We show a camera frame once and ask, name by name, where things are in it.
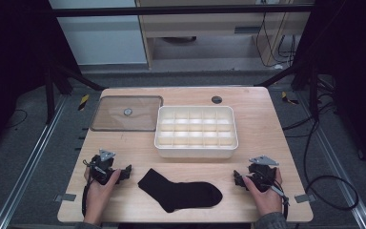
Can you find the black sock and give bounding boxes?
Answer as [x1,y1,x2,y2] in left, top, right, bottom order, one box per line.
[137,168,224,214]

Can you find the person's left hand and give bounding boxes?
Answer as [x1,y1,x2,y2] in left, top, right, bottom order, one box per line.
[84,167,122,219]

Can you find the clear plastic lid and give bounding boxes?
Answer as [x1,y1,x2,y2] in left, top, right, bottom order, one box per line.
[90,94,164,133]

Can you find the black curtain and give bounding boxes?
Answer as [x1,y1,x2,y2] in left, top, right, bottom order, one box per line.
[294,0,366,179]
[0,0,81,161]

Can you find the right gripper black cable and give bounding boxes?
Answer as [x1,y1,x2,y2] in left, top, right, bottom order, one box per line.
[265,176,291,221]

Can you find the black horizontal frame bar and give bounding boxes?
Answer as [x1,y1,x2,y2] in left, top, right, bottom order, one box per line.
[48,4,316,17]

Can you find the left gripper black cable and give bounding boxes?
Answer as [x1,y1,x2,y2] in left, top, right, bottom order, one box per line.
[81,159,93,218]

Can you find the hanging black cables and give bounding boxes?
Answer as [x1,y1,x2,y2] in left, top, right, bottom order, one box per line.
[254,11,298,70]

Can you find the white divided organizer box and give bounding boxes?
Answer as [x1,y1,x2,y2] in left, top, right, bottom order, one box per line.
[153,105,239,159]

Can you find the thin black floor cable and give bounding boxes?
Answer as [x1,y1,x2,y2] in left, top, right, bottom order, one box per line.
[3,108,29,130]

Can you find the yellow black hazard tape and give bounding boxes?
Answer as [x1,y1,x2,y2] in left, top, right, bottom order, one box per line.
[77,94,91,112]
[280,91,300,106]

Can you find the aluminium floor rail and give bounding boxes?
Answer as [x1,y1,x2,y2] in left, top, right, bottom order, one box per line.
[0,94,70,229]
[297,91,366,229]

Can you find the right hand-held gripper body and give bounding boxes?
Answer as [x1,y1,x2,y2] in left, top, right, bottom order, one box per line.
[247,155,280,194]

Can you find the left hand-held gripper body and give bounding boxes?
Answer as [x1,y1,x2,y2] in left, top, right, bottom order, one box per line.
[83,148,117,186]

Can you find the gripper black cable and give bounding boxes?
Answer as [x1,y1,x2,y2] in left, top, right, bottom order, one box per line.
[81,159,93,218]
[265,176,291,221]

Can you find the grey metal table bracket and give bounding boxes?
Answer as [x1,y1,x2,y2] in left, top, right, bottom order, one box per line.
[294,193,317,204]
[53,193,77,203]

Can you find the white cabinet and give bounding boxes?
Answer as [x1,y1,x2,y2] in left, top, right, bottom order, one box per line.
[48,0,149,67]

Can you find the thick black floor cable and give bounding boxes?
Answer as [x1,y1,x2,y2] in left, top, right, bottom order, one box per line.
[281,108,360,212]

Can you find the light wooden desk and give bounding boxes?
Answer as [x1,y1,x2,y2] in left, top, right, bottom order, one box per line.
[134,0,315,71]

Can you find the black metal stand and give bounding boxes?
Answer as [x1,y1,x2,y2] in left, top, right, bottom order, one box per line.
[42,58,107,126]
[254,58,321,122]

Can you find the person's right hand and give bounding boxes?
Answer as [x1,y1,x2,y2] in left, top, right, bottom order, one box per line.
[241,167,284,218]

